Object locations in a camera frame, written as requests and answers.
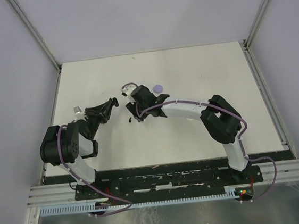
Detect right controller board with LEDs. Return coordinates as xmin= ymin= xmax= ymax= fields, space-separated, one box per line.
xmin=238 ymin=187 xmax=254 ymax=201

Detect purple earbud charging case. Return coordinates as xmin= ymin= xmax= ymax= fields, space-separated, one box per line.
xmin=153 ymin=84 xmax=163 ymax=94

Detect aluminium frame post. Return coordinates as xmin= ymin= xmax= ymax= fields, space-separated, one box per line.
xmin=5 ymin=0 xmax=61 ymax=71
xmin=236 ymin=0 xmax=293 ymax=52

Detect white slotted cable duct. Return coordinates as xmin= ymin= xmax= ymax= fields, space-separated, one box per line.
xmin=39 ymin=188 xmax=239 ymax=217

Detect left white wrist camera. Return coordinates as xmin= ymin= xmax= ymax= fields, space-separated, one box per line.
xmin=73 ymin=106 xmax=85 ymax=119

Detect black round charging case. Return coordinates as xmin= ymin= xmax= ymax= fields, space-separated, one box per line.
xmin=112 ymin=97 xmax=119 ymax=107

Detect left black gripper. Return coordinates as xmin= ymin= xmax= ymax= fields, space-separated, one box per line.
xmin=84 ymin=100 xmax=117 ymax=140

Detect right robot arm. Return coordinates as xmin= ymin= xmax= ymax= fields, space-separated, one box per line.
xmin=120 ymin=82 xmax=250 ymax=184

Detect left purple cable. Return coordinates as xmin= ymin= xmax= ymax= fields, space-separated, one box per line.
xmin=55 ymin=117 xmax=135 ymax=222

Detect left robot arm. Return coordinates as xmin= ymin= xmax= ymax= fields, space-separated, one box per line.
xmin=39 ymin=97 xmax=119 ymax=198

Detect right aluminium frame post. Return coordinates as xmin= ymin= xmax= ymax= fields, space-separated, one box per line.
xmin=236 ymin=0 xmax=293 ymax=52

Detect left aluminium frame post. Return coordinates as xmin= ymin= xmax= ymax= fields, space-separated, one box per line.
xmin=5 ymin=0 xmax=61 ymax=71

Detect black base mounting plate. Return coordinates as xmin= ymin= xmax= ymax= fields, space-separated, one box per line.
xmin=75 ymin=158 xmax=263 ymax=203

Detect aluminium front rail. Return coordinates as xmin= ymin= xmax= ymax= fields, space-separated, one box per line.
xmin=27 ymin=159 xmax=299 ymax=208

